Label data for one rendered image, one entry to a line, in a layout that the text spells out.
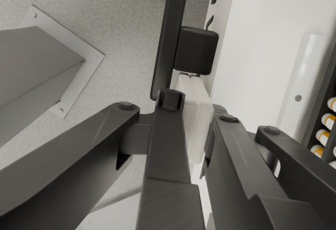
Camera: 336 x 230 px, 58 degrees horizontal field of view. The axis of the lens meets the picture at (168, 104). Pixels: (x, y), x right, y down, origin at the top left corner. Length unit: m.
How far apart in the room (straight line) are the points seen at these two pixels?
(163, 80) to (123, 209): 1.17
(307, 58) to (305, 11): 0.04
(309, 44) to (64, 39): 0.97
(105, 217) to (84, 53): 0.68
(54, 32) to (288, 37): 0.97
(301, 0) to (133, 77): 0.91
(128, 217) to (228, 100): 1.20
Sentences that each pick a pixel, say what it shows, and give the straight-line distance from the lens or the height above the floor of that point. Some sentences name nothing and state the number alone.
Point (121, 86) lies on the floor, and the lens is 1.15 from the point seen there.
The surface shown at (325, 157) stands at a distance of 0.25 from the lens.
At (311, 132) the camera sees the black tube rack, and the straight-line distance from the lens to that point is 0.27.
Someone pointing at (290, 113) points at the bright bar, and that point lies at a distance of 0.29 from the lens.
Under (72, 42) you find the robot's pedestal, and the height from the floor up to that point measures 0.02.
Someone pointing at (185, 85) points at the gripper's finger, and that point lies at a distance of 0.17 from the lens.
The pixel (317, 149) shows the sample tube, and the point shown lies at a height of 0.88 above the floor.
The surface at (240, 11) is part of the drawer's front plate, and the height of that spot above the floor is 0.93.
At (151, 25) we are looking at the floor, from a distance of 1.10.
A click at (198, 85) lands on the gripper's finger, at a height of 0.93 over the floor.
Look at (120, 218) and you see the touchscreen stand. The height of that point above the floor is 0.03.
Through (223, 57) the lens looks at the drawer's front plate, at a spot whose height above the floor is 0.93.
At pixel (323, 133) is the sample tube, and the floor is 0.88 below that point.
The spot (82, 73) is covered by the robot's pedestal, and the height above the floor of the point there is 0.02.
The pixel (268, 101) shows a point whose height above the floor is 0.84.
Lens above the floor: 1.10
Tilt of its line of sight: 73 degrees down
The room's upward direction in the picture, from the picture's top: 178 degrees counter-clockwise
